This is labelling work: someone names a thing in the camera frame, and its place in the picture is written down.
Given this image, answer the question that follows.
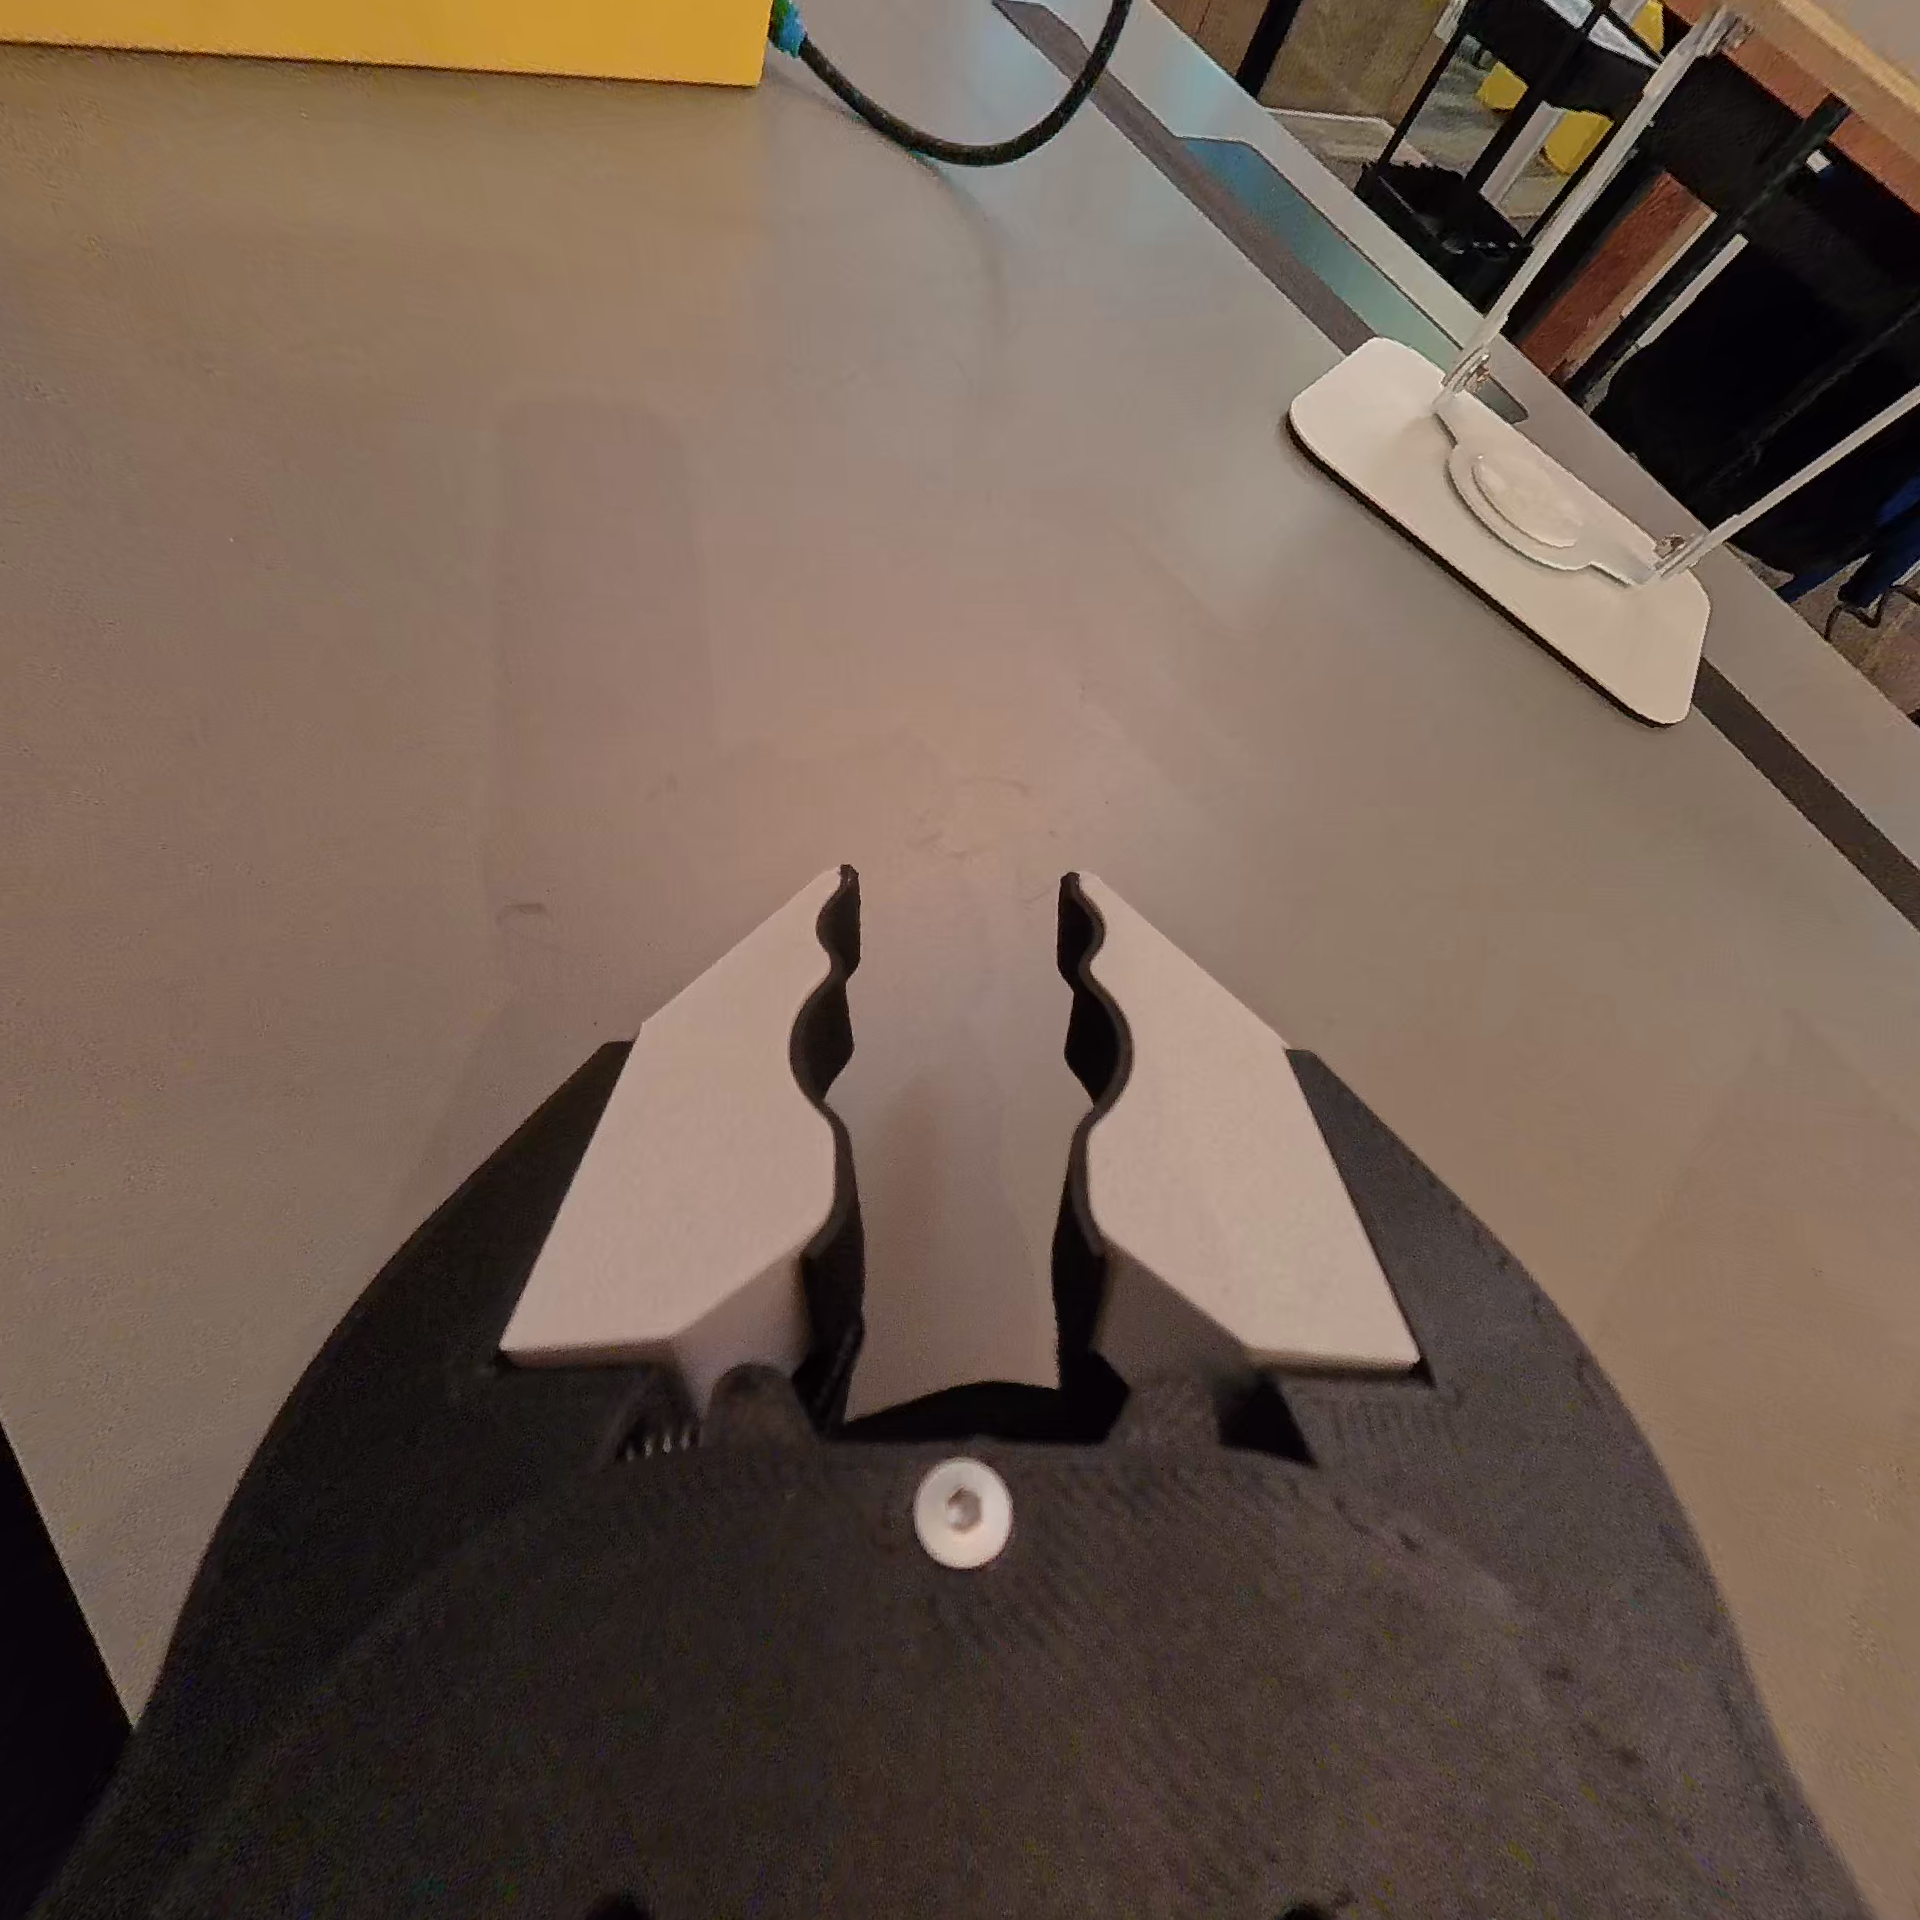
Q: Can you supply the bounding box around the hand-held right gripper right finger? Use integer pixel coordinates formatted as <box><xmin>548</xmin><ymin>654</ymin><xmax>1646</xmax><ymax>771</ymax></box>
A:
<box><xmin>1053</xmin><ymin>871</ymin><xmax>1423</xmax><ymax>1394</ymax></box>

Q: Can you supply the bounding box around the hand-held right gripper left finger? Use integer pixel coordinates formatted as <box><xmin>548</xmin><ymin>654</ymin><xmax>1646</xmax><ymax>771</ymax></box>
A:
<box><xmin>499</xmin><ymin>862</ymin><xmax>868</xmax><ymax>1394</ymax></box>

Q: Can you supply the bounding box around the black braided hdmi cable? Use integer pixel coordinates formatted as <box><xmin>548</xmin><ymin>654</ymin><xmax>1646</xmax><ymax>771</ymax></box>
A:
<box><xmin>765</xmin><ymin>0</ymin><xmax>1139</xmax><ymax>170</ymax></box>

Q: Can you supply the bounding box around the yellow plastic bin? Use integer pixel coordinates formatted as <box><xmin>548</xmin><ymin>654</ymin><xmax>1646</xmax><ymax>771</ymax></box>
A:
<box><xmin>0</xmin><ymin>0</ymin><xmax>775</xmax><ymax>88</ymax></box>

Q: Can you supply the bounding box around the white base tablet stand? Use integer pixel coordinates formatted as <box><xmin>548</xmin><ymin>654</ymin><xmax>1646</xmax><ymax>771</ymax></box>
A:
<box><xmin>1287</xmin><ymin>0</ymin><xmax>1920</xmax><ymax>728</ymax></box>

